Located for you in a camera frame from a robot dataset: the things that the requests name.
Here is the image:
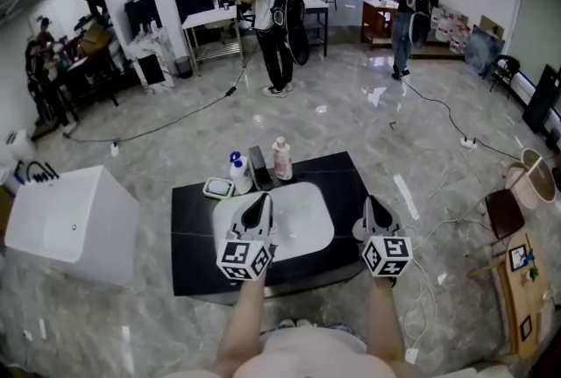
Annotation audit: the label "person's pink shirt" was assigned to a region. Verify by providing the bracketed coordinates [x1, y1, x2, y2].
[161, 325, 422, 378]

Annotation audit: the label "brown wooden table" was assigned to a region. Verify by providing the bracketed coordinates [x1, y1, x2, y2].
[361, 0, 401, 49]

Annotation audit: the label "green-rimmed soap dish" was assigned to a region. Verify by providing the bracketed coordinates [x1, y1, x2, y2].
[202, 176, 236, 200]

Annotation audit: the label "grey panel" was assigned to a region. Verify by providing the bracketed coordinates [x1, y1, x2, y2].
[464, 25, 506, 75]

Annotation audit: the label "cardboard box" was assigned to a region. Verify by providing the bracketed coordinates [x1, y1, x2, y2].
[479, 15, 505, 39]

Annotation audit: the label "grey trash bin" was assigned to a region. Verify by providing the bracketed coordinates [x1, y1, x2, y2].
[174, 55, 194, 80]

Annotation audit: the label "dark work table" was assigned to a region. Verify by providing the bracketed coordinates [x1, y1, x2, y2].
[65, 55, 122, 108]

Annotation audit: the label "white floor cable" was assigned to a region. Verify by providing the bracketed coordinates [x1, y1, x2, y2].
[402, 147, 487, 351]

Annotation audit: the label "round glass table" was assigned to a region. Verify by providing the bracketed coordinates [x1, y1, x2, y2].
[521, 147, 557, 203]

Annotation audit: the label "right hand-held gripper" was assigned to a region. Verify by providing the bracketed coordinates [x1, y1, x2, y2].
[359, 194, 415, 279]

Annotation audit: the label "person's right forearm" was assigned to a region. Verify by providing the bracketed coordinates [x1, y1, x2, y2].
[363, 275, 415, 368]

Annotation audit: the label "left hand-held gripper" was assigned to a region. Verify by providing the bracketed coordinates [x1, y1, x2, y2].
[216, 192, 281, 282]

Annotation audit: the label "black countertop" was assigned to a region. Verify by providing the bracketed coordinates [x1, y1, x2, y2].
[170, 151, 378, 298]

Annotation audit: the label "stack of red white boxes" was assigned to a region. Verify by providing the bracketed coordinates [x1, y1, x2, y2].
[431, 7, 470, 55]

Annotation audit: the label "person's left forearm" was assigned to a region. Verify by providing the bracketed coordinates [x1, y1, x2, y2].
[211, 277, 267, 378]

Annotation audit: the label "chair with brown seat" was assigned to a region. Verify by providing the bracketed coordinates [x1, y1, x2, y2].
[466, 163, 534, 276]

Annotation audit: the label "black tablet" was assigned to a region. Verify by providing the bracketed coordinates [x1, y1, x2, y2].
[507, 244, 529, 273]

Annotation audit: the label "person's plaid trousers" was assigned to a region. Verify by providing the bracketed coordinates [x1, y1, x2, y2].
[258, 321, 367, 345]

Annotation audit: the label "black faucet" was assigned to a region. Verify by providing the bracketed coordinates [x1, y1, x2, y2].
[247, 146, 275, 192]

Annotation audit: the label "marble pedestal with black square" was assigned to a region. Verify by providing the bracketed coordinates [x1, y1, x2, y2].
[126, 27, 176, 96]

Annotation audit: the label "white bottle with pink label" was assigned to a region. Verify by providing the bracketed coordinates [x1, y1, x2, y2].
[271, 136, 294, 182]

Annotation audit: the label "white bottle with blue pump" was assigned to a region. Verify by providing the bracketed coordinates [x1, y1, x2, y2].
[229, 151, 254, 196]

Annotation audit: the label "white sink basin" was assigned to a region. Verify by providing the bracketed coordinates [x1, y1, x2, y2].
[212, 182, 336, 263]

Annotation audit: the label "steel table with white top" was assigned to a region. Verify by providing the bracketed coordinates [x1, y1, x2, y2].
[181, 10, 245, 77]

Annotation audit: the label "black tower cabinet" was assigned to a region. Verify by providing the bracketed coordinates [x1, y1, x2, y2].
[522, 64, 561, 134]

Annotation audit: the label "black floor cable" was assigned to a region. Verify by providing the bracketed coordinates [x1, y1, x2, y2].
[63, 38, 259, 145]
[401, 77, 468, 143]
[475, 139, 522, 160]

